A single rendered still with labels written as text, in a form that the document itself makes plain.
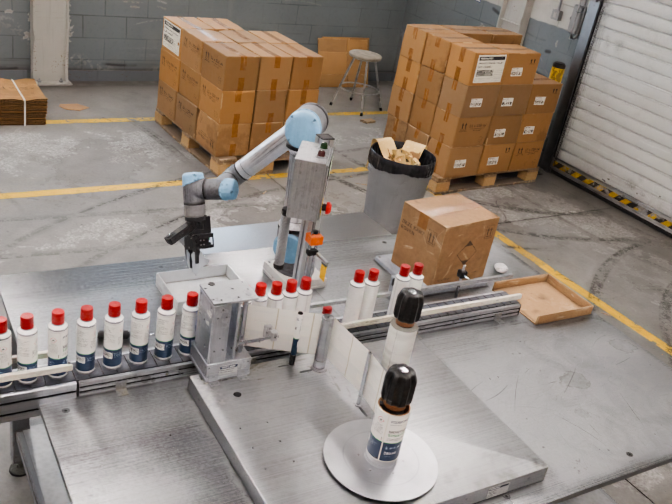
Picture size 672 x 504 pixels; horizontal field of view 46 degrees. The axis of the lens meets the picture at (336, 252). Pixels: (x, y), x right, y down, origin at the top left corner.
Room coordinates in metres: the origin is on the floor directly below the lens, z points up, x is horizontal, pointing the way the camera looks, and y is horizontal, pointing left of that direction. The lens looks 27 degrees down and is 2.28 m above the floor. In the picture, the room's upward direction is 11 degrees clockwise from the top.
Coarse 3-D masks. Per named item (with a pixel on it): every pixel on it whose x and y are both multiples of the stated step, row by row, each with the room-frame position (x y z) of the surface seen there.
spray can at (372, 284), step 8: (376, 272) 2.27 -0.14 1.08; (368, 280) 2.28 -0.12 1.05; (376, 280) 2.28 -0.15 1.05; (368, 288) 2.26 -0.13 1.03; (376, 288) 2.27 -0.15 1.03; (368, 296) 2.26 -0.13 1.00; (376, 296) 2.28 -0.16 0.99; (368, 304) 2.26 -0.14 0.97; (360, 312) 2.27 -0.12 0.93; (368, 312) 2.26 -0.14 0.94
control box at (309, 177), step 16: (304, 144) 2.26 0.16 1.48; (304, 160) 2.13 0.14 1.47; (320, 160) 2.15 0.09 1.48; (304, 176) 2.13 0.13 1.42; (320, 176) 2.13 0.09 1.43; (304, 192) 2.13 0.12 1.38; (320, 192) 2.13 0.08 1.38; (288, 208) 2.13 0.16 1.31; (304, 208) 2.13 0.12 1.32; (320, 208) 2.14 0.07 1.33
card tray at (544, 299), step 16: (496, 288) 2.80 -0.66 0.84; (512, 288) 2.84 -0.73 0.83; (528, 288) 2.87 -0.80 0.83; (544, 288) 2.89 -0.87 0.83; (560, 288) 2.89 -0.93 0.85; (528, 304) 2.73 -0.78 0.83; (544, 304) 2.75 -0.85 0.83; (560, 304) 2.78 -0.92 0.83; (576, 304) 2.81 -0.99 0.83; (544, 320) 2.61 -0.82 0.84
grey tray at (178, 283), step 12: (156, 276) 2.35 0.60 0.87; (168, 276) 2.38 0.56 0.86; (180, 276) 2.40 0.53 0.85; (192, 276) 2.43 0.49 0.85; (204, 276) 2.46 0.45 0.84; (216, 276) 2.49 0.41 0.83; (228, 276) 2.49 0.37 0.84; (168, 288) 2.27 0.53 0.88; (180, 288) 2.36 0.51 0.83; (192, 288) 2.37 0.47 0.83; (180, 300) 2.28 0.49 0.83; (180, 312) 2.20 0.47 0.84
